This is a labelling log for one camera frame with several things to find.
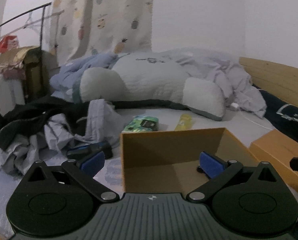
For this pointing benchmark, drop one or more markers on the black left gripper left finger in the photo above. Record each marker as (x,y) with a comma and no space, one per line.
(83,171)

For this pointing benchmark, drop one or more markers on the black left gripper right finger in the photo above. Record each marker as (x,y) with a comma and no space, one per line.
(220,173)

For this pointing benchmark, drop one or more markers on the black blue handheld device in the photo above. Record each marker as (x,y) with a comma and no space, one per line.
(80,152)

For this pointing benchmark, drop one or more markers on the orange box lid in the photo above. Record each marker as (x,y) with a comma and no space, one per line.
(278,149)

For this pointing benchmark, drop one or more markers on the dark navy printed cloth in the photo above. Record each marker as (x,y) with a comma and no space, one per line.
(283,116)

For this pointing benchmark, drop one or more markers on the grey crumpled clothes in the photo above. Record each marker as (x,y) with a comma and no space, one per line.
(103,124)

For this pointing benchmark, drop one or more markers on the orange cardboard box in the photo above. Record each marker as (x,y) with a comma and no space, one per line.
(166,162)

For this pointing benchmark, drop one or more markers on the yellow plastic packet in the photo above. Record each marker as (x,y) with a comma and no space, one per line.
(185,123)

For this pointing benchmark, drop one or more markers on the green tissue pack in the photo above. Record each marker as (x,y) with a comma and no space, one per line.
(142,123)

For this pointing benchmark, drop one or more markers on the black garment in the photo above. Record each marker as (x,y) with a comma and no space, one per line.
(29,119)

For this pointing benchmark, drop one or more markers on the wooden headboard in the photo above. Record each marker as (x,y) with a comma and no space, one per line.
(278,79)

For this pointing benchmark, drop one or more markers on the light blue blanket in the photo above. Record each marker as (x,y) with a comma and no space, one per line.
(71,71)

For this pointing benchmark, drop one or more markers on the grey crumpled blanket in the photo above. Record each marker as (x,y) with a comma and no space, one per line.
(224,70)

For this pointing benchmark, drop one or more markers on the white radiator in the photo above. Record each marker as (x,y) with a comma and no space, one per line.
(11,94)

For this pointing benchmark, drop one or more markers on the white plush pillow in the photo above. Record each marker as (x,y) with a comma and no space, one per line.
(150,79)

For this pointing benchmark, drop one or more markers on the red plastic bag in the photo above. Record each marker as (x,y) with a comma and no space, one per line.
(8,42)

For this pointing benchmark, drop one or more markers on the pineapple print curtain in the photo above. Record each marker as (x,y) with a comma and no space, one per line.
(87,27)

